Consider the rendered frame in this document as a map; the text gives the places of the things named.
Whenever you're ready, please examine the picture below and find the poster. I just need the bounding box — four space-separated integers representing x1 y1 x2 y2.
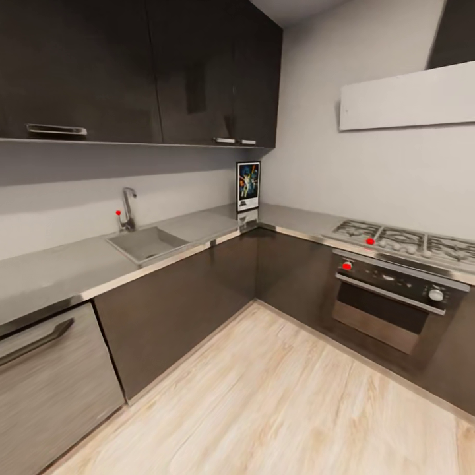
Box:
236 161 261 213

